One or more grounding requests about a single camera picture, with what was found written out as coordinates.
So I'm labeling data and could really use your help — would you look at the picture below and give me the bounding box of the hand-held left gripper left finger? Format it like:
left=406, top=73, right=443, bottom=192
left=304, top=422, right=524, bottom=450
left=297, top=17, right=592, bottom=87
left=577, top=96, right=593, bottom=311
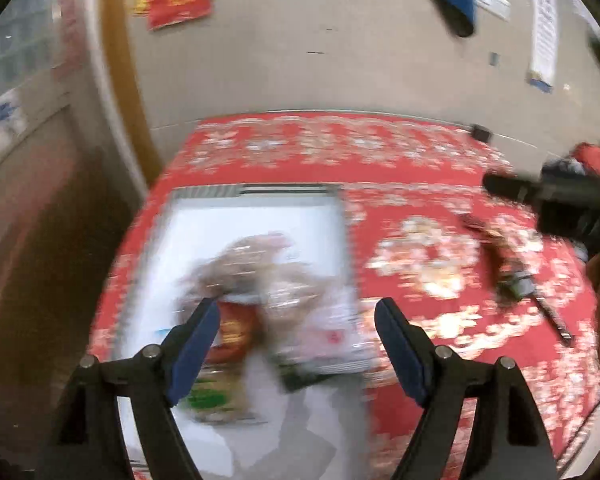
left=35, top=297, right=222, bottom=480

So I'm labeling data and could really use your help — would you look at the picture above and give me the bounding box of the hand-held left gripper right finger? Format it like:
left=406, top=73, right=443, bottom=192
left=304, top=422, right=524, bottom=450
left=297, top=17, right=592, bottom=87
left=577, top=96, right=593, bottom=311
left=374, top=297, right=556, bottom=480

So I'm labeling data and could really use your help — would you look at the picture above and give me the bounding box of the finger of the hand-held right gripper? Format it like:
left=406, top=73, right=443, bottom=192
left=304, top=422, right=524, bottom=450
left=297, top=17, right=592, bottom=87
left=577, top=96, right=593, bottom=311
left=482, top=172, right=544, bottom=206

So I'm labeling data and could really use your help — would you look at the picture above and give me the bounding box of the white snack packet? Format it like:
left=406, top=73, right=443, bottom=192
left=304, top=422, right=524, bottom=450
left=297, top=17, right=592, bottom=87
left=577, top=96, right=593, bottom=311
left=275, top=280, right=376, bottom=377

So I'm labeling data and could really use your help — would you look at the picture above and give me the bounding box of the white plastic basket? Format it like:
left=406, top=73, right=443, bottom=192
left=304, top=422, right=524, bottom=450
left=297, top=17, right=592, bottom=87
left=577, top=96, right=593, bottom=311
left=115, top=185, right=376, bottom=480

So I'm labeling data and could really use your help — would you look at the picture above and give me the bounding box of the zip bag of brown snacks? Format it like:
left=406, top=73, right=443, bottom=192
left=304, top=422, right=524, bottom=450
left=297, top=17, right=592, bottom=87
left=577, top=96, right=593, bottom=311
left=215, top=232, right=308, bottom=296

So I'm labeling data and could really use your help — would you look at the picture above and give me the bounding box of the bright green snack packet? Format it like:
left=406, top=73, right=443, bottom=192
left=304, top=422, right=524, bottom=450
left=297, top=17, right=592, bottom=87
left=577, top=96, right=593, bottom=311
left=184, top=364, right=262, bottom=423

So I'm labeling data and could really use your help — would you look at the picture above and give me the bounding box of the red bag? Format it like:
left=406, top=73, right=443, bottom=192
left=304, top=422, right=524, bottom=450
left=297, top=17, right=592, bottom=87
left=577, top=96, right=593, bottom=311
left=569, top=142, right=600, bottom=179

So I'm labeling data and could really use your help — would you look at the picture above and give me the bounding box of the red snack packet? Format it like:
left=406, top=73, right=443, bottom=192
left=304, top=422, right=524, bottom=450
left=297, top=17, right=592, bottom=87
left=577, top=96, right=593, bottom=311
left=214, top=302, right=262, bottom=362

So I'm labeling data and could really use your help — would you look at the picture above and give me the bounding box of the brown strip packet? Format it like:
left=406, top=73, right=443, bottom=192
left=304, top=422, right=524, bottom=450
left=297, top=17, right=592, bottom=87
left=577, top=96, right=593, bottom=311
left=460, top=212, right=512, bottom=282

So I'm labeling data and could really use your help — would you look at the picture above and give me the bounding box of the red floral tablecloth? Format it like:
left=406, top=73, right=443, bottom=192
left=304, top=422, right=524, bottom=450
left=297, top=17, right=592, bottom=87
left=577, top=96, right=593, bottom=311
left=87, top=112, right=600, bottom=466

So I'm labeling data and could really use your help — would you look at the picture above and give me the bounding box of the black stick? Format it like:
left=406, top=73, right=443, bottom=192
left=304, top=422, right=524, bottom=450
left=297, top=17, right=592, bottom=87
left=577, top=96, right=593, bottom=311
left=531, top=294, right=577, bottom=347

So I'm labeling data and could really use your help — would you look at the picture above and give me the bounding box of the long white paper sheet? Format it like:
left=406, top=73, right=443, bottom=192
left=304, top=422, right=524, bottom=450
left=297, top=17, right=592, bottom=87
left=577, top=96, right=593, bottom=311
left=524, top=0, right=562, bottom=94

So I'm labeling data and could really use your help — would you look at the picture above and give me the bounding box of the yellow door frame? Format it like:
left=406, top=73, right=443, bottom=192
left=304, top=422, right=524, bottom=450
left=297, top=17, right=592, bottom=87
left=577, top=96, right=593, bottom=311
left=97, top=0, right=163, bottom=171

